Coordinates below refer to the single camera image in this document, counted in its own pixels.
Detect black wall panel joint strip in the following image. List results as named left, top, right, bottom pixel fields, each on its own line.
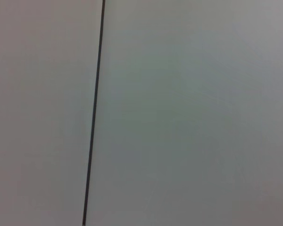
left=82, top=0, right=106, bottom=226

